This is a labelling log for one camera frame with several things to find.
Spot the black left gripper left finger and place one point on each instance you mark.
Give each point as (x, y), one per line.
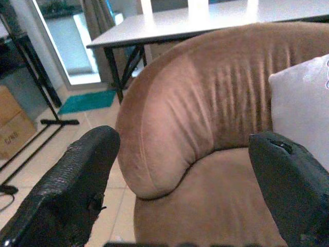
(64, 185)

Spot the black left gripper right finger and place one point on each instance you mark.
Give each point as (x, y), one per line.
(293, 180)

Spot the light grey pillow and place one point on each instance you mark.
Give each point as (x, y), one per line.
(300, 108)

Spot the teal floor mat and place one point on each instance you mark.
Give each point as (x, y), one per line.
(87, 101)

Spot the brown velvet round sofa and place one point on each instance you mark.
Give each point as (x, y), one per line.
(205, 123)

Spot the brown cardboard box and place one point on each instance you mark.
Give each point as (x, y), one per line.
(13, 121)

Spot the black metal stand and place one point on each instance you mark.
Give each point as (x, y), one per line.
(33, 77)

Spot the glass sliding door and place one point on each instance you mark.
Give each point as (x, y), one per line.
(69, 43)

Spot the beige curtain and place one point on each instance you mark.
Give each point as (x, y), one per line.
(99, 15)

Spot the grey folding table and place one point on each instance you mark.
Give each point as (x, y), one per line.
(180, 25)

